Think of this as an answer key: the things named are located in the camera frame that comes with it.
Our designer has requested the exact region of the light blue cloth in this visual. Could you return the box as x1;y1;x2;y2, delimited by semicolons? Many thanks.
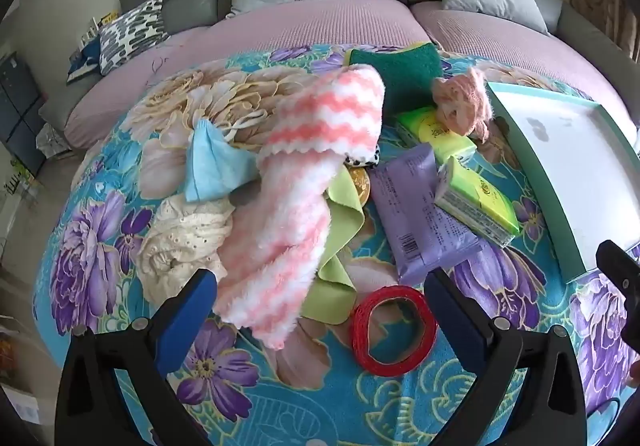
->
184;120;261;203

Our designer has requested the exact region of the pink fuzzy cloth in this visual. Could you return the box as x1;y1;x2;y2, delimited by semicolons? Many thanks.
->
431;67;501;142

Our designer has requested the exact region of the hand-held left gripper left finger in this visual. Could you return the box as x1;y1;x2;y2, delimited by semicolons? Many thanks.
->
55;268;218;446

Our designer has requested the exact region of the dark cabinet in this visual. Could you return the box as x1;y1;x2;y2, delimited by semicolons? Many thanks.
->
0;51;46;174

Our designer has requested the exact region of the green tissue pack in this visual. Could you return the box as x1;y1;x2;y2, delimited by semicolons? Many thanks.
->
434;156;522;248
397;107;477;166

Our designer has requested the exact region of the black white patterned pillow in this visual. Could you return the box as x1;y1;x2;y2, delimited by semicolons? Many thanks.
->
98;0;168;76

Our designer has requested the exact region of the green yellow scouring sponge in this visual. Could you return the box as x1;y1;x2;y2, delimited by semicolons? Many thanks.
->
344;42;443;114

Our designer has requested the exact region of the lime green cloth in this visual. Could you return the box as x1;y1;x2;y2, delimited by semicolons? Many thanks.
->
300;168;368;324

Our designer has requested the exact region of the cream lace cloth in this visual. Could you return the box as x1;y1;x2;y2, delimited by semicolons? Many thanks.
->
137;196;236;299

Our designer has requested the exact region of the red cord ring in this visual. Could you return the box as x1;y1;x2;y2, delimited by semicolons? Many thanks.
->
351;287;438;374

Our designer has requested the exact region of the pink white striped towel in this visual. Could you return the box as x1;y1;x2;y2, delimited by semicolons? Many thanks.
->
215;65;386;351

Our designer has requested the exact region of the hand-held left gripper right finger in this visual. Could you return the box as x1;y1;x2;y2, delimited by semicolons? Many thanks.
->
422;268;588;446

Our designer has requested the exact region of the white tray with teal rim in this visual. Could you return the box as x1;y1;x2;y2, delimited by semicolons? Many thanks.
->
485;81;640;283

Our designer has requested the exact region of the black white spotted cloth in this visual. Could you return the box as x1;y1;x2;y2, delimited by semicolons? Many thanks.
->
345;143;381;169

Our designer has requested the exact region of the pink bed cover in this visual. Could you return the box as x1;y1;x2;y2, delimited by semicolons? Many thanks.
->
64;0;640;147

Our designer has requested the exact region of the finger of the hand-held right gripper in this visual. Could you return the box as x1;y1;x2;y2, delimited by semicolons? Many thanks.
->
597;240;640;362

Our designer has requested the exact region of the floral printed blanket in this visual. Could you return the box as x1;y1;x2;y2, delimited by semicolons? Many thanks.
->
32;43;640;446

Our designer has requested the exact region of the purple wet wipes pack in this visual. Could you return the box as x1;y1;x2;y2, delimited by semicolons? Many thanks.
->
369;143;483;286

